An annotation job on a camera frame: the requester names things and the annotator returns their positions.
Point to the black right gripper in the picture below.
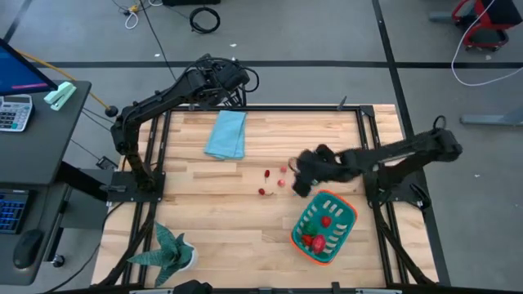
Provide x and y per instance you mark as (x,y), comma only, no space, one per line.
(324,167)

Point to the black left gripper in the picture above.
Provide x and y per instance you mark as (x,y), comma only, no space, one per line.
(233,77)

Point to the round red toy tomato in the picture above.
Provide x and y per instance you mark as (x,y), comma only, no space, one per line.
(325,221)

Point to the teal basket with orange rim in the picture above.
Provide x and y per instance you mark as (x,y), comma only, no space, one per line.
(324,228)

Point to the bright red toy strawberry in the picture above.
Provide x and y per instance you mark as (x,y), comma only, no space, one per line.
(307,240)

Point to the large red toy fruit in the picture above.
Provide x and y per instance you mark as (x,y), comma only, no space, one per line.
(318,244)

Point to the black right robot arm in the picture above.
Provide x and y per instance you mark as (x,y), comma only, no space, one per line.
(400,157)

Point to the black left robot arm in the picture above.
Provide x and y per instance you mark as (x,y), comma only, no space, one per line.
(163,96)

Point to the light blue folded cloth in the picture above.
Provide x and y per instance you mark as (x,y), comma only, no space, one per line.
(226,134)

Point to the black round knob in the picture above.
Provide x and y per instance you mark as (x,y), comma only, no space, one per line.
(111,111)

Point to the small black box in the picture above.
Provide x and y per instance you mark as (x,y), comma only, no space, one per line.
(107,163)

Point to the green plant in white pot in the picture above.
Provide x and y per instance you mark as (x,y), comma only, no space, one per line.
(169,255)

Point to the mint green stapler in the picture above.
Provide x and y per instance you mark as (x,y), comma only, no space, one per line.
(60,96)

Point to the grey metal desk foot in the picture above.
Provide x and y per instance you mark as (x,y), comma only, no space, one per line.
(490,119)

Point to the black desk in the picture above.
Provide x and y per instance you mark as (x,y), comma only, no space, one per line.
(45,143)

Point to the computer monitor with blue screen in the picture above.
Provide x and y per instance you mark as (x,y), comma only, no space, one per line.
(18,71)

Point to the grey desk calculator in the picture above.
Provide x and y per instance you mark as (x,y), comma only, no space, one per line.
(14,112)

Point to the red and black cart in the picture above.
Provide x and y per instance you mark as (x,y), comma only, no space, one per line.
(486,28)

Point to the black caster wheel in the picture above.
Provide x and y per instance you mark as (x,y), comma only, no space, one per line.
(58,261)

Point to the backlit computer keyboard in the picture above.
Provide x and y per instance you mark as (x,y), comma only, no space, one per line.
(11,210)

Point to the black computer mouse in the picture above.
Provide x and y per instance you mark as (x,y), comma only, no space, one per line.
(28,247)

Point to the black metal table frame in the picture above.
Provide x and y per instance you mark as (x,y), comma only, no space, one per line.
(286,108)

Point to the black frame clamp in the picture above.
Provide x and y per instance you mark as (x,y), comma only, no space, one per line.
(342,103)
(335,287)

